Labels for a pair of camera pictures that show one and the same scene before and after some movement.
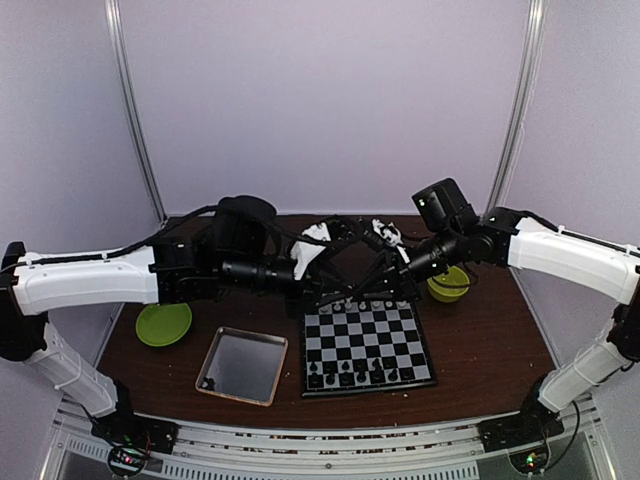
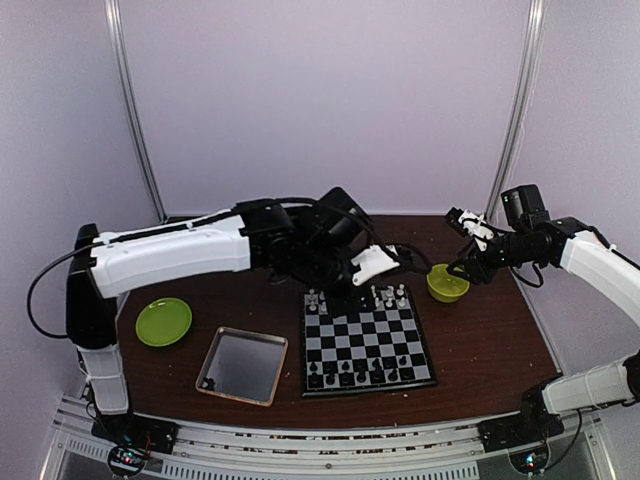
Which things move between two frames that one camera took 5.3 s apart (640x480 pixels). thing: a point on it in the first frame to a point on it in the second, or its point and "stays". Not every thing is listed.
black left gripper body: [312, 281] to [337, 305]
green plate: [161, 325] stays
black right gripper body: [401, 273] to [477, 264]
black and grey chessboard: [365, 345] stays
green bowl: [450, 286] stays
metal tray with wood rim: [243, 365] stays
